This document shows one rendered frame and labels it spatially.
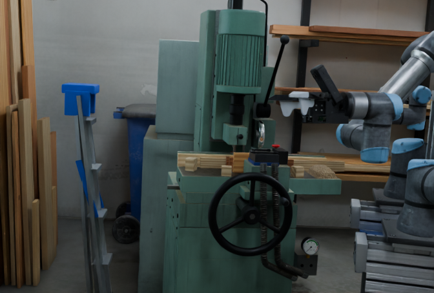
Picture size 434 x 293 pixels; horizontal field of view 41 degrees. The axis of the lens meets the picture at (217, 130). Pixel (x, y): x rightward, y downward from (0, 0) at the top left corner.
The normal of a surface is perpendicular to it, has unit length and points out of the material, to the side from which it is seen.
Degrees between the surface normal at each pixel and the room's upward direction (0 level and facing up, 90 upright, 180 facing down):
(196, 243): 90
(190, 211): 90
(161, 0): 90
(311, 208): 90
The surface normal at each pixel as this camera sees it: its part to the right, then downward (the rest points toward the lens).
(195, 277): 0.16, 0.13
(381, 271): -0.20, 0.11
